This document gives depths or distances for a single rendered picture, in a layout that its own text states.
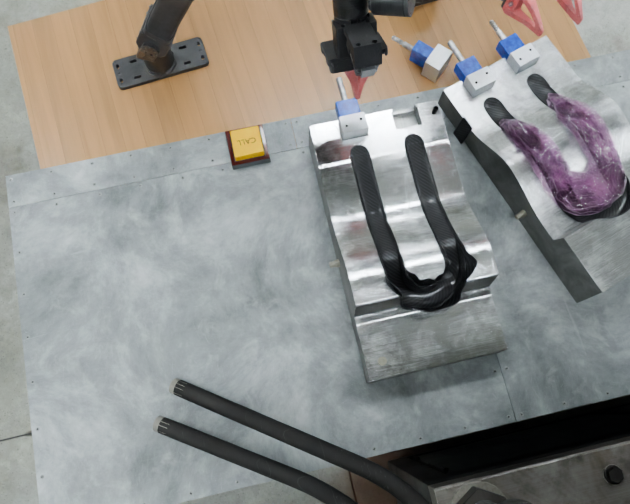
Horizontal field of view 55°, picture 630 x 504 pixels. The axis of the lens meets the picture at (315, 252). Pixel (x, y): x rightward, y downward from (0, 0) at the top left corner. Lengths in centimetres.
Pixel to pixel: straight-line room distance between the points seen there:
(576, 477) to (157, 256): 90
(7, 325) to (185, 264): 109
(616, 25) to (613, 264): 158
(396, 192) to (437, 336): 28
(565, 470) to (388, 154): 68
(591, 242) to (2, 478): 178
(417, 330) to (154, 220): 56
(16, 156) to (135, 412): 137
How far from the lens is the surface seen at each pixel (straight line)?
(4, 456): 219
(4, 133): 245
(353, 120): 119
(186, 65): 140
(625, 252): 124
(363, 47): 96
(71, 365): 126
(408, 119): 127
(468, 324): 116
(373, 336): 113
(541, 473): 127
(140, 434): 122
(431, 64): 136
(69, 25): 154
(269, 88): 136
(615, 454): 132
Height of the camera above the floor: 198
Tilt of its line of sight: 75 degrees down
